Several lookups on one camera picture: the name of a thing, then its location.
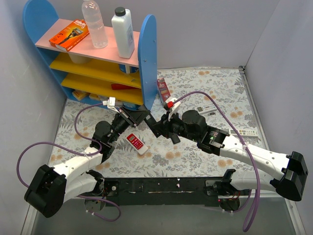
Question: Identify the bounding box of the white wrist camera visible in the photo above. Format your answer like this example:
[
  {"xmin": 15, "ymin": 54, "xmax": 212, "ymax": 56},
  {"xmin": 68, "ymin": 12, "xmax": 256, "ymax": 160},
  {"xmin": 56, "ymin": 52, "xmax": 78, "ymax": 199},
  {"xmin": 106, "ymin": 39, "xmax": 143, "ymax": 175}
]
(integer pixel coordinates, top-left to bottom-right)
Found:
[
  {"xmin": 102, "ymin": 97, "xmax": 123, "ymax": 113},
  {"xmin": 163, "ymin": 96, "xmax": 181, "ymax": 121}
]

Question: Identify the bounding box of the black battery cover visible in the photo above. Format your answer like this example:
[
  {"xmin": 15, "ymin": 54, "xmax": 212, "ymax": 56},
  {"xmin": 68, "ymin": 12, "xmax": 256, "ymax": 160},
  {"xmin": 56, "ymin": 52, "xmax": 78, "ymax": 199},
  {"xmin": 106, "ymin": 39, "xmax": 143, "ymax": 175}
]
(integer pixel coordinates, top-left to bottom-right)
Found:
[{"xmin": 170, "ymin": 134, "xmax": 180, "ymax": 144}]

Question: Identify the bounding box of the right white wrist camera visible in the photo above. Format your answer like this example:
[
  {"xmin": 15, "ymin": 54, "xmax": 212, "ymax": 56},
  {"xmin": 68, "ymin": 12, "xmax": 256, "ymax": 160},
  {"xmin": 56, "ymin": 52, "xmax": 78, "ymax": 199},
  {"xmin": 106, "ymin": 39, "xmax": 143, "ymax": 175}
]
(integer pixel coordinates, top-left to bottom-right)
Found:
[{"xmin": 163, "ymin": 96, "xmax": 181, "ymax": 121}]

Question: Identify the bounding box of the clear plastic water bottle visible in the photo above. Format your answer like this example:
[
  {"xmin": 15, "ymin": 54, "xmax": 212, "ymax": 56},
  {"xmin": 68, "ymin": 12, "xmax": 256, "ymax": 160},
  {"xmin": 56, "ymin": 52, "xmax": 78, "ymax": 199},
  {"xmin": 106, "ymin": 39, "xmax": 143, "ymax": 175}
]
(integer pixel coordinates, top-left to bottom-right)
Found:
[{"xmin": 82, "ymin": 0, "xmax": 108, "ymax": 48}]

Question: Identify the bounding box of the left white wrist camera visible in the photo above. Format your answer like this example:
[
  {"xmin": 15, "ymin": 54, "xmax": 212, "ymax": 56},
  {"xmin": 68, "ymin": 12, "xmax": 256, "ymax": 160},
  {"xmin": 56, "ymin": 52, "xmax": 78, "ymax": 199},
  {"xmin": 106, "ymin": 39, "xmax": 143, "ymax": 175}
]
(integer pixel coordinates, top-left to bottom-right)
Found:
[{"xmin": 102, "ymin": 97, "xmax": 123, "ymax": 113}]

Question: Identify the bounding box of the white air conditioner remote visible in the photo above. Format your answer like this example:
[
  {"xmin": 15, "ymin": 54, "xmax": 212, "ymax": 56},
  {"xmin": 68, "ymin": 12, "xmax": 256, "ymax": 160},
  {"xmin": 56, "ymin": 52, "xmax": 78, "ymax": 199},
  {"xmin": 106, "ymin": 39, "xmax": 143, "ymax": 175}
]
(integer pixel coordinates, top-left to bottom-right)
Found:
[{"xmin": 195, "ymin": 104, "xmax": 217, "ymax": 115}]

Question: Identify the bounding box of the blue wooden shelf unit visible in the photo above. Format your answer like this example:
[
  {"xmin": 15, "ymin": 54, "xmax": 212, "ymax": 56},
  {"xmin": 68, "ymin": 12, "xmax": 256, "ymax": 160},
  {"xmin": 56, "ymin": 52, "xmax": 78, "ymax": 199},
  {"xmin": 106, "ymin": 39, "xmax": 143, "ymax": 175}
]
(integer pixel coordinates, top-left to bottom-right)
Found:
[{"xmin": 23, "ymin": 0, "xmax": 157, "ymax": 109}]

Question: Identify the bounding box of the floral table mat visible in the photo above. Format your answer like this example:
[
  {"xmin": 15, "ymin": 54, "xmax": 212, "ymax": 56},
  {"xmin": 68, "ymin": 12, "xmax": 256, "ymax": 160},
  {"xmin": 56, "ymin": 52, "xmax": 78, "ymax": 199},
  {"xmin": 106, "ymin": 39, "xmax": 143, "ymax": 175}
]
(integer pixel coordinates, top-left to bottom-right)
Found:
[{"xmin": 49, "ymin": 68, "xmax": 259, "ymax": 178}]

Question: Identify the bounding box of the yellow packet bottom shelf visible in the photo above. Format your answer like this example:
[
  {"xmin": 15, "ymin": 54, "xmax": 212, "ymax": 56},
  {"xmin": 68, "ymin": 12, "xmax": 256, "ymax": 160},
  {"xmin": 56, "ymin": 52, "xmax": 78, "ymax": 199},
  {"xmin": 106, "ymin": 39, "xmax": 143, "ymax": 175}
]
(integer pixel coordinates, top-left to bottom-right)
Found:
[{"xmin": 72, "ymin": 90, "xmax": 89, "ymax": 101}]

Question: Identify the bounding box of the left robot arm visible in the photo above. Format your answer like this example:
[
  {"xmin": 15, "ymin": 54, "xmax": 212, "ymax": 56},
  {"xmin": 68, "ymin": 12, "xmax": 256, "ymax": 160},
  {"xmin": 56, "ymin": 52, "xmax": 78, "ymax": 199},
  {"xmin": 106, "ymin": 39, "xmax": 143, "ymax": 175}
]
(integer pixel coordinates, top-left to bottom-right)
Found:
[{"xmin": 24, "ymin": 105, "xmax": 150, "ymax": 218}]

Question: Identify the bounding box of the red toothpaste box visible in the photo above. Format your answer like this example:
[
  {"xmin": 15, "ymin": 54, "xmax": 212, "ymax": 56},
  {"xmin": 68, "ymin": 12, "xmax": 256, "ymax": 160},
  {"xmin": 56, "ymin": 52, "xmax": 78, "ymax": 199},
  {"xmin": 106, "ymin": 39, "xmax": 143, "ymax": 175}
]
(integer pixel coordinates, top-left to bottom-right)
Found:
[{"xmin": 157, "ymin": 78, "xmax": 173, "ymax": 110}]

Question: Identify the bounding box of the white packets bottom shelf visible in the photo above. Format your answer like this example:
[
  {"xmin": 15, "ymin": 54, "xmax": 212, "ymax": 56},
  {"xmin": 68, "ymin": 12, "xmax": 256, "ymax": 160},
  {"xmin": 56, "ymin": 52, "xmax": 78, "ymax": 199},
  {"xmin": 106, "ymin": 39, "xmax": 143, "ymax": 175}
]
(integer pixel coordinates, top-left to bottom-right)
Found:
[{"xmin": 89, "ymin": 94, "xmax": 137, "ymax": 108}]

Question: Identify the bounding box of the black remote control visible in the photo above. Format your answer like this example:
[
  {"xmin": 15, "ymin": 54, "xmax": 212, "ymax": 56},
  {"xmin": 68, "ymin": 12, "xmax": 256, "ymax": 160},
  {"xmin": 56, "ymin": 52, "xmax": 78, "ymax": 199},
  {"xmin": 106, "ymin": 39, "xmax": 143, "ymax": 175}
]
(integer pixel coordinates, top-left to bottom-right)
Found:
[{"xmin": 144, "ymin": 114, "xmax": 160, "ymax": 138}]

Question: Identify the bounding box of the red and white remote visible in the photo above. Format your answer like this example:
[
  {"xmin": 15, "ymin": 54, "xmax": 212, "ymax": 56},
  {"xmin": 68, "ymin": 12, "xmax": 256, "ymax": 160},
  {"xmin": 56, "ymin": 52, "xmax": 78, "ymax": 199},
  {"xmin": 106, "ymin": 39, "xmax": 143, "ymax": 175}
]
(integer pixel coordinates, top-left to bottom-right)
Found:
[{"xmin": 126, "ymin": 133, "xmax": 148, "ymax": 155}]

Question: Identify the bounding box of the white bottle black cap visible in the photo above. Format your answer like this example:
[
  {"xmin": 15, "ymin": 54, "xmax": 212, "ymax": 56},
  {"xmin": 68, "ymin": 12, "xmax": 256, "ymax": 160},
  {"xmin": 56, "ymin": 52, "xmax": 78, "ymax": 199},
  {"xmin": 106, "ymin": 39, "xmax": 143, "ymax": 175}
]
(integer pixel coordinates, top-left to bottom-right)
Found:
[{"xmin": 111, "ymin": 7, "xmax": 134, "ymax": 59}]

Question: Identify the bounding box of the orange razor box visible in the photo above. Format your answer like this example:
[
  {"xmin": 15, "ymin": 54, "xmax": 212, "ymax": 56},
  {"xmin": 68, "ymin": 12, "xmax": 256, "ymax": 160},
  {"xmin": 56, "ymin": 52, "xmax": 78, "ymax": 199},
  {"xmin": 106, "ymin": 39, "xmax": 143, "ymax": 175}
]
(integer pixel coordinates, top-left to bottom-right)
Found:
[{"xmin": 49, "ymin": 20, "xmax": 89, "ymax": 52}]

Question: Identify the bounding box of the white remote with coloured buttons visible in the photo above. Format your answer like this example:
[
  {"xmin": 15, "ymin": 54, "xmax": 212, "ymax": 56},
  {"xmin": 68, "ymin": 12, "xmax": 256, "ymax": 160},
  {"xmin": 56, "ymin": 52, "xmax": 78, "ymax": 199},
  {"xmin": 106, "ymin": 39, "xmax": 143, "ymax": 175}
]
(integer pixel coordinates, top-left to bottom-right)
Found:
[{"xmin": 228, "ymin": 129, "xmax": 258, "ymax": 138}]

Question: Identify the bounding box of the beige cup under shelf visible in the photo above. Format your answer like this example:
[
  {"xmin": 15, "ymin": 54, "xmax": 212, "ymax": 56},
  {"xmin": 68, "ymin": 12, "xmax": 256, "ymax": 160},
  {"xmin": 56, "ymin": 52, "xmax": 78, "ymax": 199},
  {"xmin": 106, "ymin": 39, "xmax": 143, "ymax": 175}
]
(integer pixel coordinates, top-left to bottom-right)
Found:
[{"xmin": 69, "ymin": 54, "xmax": 91, "ymax": 64}]

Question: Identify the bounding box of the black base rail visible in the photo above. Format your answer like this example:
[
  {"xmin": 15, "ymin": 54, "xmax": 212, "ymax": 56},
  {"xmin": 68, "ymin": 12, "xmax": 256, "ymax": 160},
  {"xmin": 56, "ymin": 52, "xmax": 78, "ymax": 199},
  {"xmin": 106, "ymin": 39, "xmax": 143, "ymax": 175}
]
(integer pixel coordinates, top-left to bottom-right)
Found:
[{"xmin": 92, "ymin": 177, "xmax": 237, "ymax": 207}]

